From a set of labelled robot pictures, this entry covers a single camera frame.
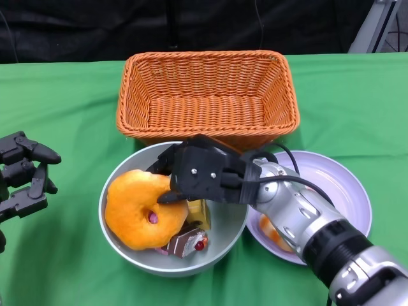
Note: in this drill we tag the orange wicker basket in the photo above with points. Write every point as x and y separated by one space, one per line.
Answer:
207 111

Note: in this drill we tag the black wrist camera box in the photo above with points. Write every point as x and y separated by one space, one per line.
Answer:
201 172

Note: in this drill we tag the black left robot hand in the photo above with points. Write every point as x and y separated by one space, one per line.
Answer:
19 153

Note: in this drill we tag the pale green bowl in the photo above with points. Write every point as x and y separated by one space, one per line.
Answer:
223 229

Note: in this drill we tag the oval orange bread roll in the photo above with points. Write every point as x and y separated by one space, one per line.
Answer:
272 232

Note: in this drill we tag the black stand pole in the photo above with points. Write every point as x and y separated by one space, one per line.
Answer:
174 25

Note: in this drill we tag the lavender round plate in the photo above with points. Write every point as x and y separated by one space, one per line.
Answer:
334 191

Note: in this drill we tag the black backdrop cloth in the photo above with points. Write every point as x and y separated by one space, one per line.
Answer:
95 28

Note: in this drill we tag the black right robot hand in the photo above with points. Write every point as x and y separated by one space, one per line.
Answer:
162 164

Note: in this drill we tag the yellow cake slice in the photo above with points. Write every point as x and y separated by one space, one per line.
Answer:
199 213

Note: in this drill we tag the silver aluminium frame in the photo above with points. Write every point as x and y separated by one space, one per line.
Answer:
369 28

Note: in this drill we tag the chocolate cake with cherry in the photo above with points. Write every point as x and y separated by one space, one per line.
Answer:
185 242

